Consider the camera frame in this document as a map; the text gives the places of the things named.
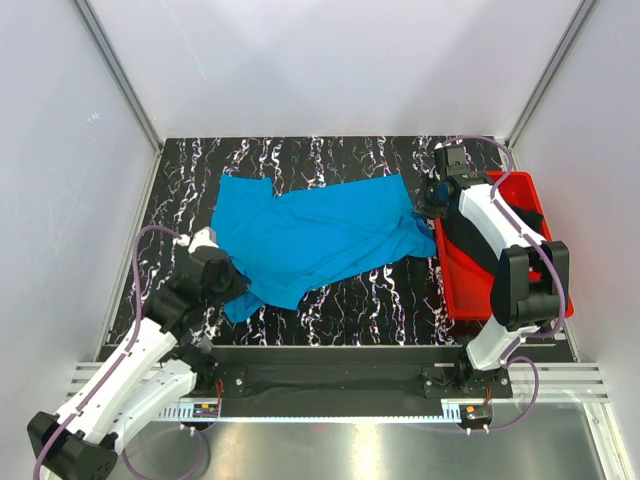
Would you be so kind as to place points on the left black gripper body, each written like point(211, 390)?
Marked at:
point(231, 285)

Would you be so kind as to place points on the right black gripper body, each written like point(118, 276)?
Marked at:
point(429, 200)

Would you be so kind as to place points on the blue t-shirt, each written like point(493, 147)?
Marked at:
point(291, 244)

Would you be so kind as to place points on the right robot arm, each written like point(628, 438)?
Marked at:
point(483, 358)

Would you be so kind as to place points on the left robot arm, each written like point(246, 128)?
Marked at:
point(149, 370)

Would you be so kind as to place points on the black t-shirt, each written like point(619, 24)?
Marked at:
point(467, 238)

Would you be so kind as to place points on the red plastic bin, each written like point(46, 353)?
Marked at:
point(465, 295)

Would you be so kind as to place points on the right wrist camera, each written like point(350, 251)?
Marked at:
point(450, 160)

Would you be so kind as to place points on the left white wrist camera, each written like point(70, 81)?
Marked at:
point(204, 237)

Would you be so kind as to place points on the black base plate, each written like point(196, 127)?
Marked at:
point(318, 383)

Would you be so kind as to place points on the right aluminium frame post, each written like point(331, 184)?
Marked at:
point(577, 23)

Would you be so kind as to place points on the aluminium frame post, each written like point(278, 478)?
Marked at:
point(107, 52)
point(577, 23)

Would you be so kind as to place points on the aluminium rail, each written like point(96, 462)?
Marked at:
point(547, 383)

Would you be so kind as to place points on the left aluminium frame post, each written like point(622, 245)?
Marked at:
point(107, 52)

